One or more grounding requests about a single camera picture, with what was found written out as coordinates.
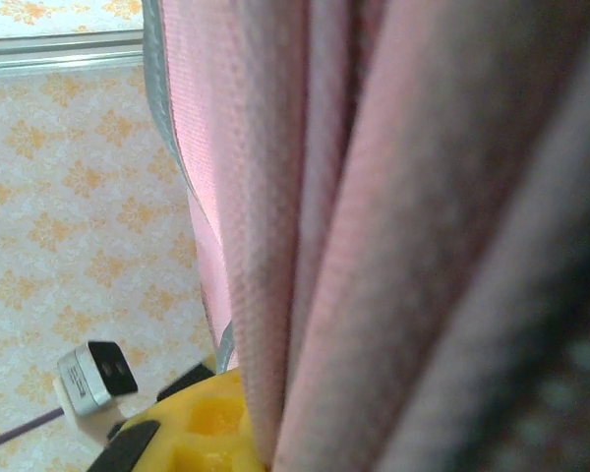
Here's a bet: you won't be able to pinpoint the pink student backpack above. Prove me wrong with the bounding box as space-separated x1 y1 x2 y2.
141 0 590 472

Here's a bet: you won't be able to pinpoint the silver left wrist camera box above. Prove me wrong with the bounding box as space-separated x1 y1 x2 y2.
53 339 140 420

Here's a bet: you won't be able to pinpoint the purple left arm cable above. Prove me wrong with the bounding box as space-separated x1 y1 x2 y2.
0 406 66 456

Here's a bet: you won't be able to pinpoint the aluminium frame corner post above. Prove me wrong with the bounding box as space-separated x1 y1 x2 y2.
0 28 148 81

